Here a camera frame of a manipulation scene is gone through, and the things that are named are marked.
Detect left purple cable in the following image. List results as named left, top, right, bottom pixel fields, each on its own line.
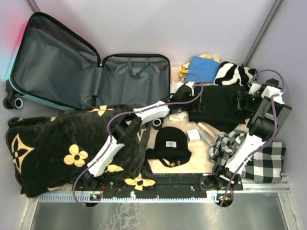
left=71, top=72, right=204, bottom=207

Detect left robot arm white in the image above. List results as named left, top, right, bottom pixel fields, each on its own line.
left=77, top=81, right=204, bottom=190

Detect teal hard-shell suitcase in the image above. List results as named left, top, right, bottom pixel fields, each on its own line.
left=3, top=12, right=171, bottom=111

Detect zebra pattern fleece blanket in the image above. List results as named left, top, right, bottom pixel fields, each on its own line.
left=213, top=61, right=257, bottom=86

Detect clear toiletry bag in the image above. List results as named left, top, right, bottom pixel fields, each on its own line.
left=197, top=123, right=218, bottom=146

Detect white garment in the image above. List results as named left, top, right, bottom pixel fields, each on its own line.
left=169, top=81, right=188, bottom=122

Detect aluminium rail frame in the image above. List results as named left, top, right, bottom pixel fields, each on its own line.
left=38, top=174, right=291, bottom=204

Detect black white checkered shirt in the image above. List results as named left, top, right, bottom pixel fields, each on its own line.
left=208, top=129, right=286, bottom=184

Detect black cap gold buckle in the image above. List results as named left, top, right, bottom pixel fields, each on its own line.
left=145, top=148, right=191, bottom=168

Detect blue folded cloth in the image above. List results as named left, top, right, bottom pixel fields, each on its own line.
left=185, top=56, right=220, bottom=84

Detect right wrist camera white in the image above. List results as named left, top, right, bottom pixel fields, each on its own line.
left=248, top=82, right=261, bottom=95

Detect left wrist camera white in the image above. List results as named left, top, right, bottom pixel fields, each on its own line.
left=185, top=81, right=196, bottom=92

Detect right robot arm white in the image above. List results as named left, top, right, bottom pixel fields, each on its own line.
left=214, top=83, right=292, bottom=190

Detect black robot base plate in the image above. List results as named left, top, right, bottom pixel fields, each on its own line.
left=71, top=173, right=244, bottom=199

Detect black beanie white label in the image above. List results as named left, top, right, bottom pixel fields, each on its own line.
left=153, top=126, right=191, bottom=160

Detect small white box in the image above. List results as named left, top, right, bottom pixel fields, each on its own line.
left=187, top=129, right=201, bottom=143

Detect yellow white patterned cloth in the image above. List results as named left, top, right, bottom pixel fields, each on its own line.
left=178, top=54, right=220, bottom=81

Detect black garment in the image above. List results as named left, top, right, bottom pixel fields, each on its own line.
left=188, top=85, right=250, bottom=133

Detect black blanket yellow flowers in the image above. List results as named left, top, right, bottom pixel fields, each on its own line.
left=6, top=104, right=155, bottom=197

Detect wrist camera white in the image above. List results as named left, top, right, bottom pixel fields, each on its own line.
left=248, top=82, right=261, bottom=95
left=185, top=81, right=196, bottom=92

